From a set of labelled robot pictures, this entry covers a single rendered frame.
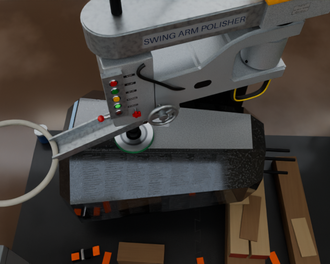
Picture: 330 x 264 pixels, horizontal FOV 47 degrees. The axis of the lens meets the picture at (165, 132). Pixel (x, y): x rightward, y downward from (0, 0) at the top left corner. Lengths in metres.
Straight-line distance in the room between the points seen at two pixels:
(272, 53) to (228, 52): 0.24
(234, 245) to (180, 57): 1.31
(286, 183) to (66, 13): 2.64
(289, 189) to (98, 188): 1.38
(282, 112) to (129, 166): 1.63
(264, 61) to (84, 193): 1.19
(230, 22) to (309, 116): 2.00
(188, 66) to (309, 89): 2.04
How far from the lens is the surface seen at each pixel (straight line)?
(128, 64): 1.45
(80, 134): 2.02
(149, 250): 2.56
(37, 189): 1.94
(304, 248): 2.71
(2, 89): 3.58
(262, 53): 1.76
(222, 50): 1.60
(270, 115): 3.26
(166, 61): 1.64
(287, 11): 1.56
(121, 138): 2.06
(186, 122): 2.13
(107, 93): 1.52
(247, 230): 2.52
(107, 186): 2.14
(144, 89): 1.59
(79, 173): 2.14
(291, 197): 2.81
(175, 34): 1.40
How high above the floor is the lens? 2.62
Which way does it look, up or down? 59 degrees down
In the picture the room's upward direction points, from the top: straight up
